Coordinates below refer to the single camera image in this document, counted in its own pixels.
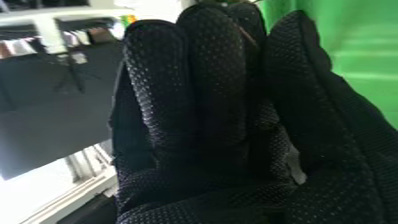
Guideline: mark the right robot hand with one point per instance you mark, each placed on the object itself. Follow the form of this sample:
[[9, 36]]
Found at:
[[224, 140]]

